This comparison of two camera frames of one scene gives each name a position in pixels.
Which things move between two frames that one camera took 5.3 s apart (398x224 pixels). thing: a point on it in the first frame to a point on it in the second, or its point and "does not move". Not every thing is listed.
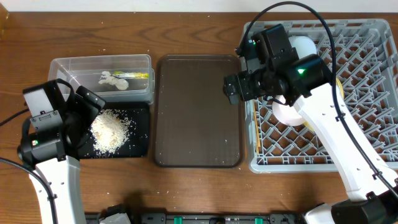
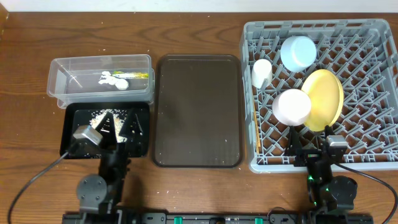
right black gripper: [230, 88] to [308, 156]
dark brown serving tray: [196, 125] does not move
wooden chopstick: [258, 145] does not move
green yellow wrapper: [130, 75] does not move
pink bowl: [287, 115] does not move
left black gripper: [86, 101] to [115, 146]
